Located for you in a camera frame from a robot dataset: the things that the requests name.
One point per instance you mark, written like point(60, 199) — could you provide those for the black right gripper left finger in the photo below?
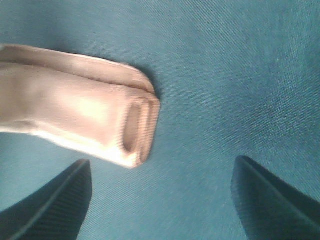
point(54, 212)

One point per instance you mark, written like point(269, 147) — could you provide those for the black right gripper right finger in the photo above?
point(269, 208)

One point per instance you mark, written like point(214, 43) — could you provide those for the brown towel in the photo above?
point(91, 105)

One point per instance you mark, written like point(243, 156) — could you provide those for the black tablecloth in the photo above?
point(234, 77)

